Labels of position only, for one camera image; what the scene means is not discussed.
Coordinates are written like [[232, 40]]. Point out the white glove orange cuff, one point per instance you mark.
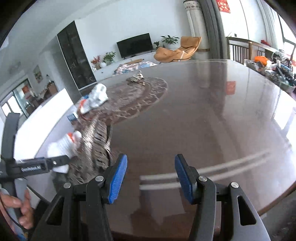
[[67, 146]]

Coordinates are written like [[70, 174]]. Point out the dark glass cabinet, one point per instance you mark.
[[75, 56]]

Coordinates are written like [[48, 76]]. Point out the patterned round table mat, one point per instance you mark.
[[125, 100]]

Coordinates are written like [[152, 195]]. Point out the white standing air conditioner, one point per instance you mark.
[[197, 23]]

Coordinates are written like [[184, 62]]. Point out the orange lounge chair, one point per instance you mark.
[[187, 49]]

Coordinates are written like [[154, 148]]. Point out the patterned fabric cushion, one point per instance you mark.
[[133, 68]]

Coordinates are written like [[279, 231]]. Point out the clutter pile on table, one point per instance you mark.
[[278, 70]]

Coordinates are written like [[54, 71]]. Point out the white tv console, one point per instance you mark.
[[107, 71]]

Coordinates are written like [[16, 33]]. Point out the pile of white gloves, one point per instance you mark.
[[95, 99]]

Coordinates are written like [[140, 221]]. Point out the green potted plant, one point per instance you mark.
[[169, 42]]

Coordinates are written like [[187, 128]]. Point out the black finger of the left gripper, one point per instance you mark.
[[58, 164]]

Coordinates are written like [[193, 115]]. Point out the person's left hand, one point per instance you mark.
[[27, 218]]

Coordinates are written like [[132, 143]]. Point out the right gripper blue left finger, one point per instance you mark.
[[114, 176]]

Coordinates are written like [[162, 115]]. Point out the red flower vase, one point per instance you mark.
[[96, 62]]

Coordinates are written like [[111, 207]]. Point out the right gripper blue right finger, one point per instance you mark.
[[187, 176]]

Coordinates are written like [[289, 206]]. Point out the black flat television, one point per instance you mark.
[[135, 45]]

